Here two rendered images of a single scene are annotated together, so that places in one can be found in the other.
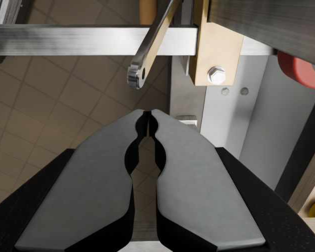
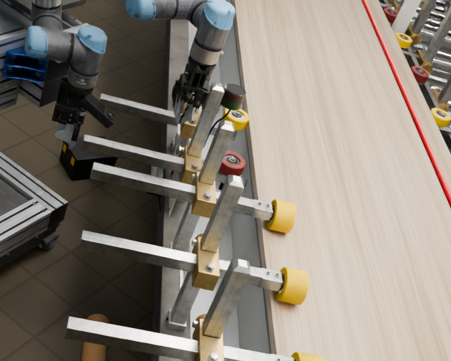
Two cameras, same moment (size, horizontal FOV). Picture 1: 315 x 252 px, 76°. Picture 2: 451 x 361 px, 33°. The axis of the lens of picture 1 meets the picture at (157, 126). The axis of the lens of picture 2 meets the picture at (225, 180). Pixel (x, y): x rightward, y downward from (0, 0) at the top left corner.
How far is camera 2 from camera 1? 2.07 m
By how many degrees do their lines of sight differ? 87
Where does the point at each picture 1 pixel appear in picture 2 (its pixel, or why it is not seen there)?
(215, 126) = (204, 297)
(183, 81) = (172, 228)
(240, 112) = not seen: hidden behind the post
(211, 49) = (190, 161)
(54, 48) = (127, 149)
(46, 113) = not seen: outside the picture
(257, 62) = (225, 257)
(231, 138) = not seen: hidden behind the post
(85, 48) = (139, 152)
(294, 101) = (249, 236)
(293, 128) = (253, 239)
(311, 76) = (228, 163)
